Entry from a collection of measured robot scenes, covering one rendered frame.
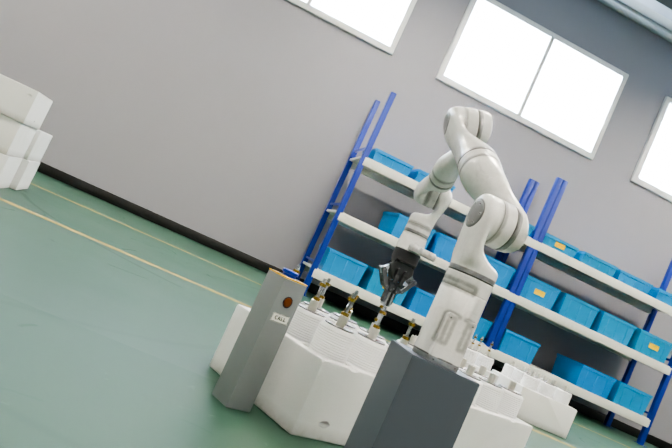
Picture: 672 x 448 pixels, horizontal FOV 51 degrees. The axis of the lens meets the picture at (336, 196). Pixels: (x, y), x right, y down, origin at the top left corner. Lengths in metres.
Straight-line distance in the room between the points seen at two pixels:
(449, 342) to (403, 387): 0.12
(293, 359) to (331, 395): 0.12
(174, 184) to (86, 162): 0.81
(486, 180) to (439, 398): 0.46
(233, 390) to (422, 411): 0.49
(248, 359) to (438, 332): 0.48
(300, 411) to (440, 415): 0.42
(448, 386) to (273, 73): 5.78
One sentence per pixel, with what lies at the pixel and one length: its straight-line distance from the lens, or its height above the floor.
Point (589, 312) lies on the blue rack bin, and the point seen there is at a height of 0.93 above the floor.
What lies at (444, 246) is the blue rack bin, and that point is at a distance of 6.44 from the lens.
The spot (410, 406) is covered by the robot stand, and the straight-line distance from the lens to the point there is 1.31.
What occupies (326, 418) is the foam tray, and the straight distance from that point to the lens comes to 1.71.
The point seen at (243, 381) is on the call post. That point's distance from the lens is 1.64.
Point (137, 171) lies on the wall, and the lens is 6.79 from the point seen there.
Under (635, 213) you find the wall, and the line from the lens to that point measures 8.19.
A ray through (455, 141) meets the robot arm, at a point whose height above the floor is 0.75.
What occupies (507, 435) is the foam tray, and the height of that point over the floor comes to 0.13.
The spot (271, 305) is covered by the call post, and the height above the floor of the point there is 0.24.
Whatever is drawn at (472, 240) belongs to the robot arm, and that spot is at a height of 0.53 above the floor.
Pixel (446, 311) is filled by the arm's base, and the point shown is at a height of 0.39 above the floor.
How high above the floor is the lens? 0.40
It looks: 5 degrees up
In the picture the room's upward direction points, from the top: 25 degrees clockwise
